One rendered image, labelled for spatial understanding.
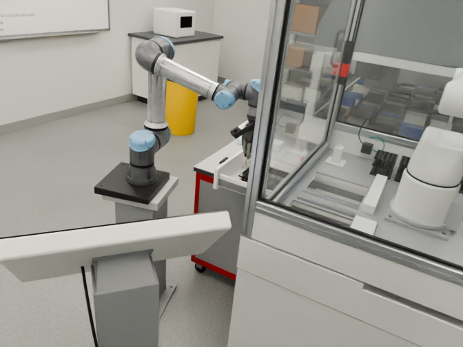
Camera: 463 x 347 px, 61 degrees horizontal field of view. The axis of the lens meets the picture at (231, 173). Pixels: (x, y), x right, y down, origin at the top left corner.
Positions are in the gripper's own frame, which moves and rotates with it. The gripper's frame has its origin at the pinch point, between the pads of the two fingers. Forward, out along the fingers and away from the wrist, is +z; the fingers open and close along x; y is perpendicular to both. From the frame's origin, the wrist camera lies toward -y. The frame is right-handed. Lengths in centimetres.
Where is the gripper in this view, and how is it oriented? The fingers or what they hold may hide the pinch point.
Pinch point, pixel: (245, 156)
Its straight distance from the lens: 183.4
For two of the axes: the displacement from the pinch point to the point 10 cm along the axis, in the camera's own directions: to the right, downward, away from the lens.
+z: -1.0, 8.8, 4.6
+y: 8.6, -1.5, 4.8
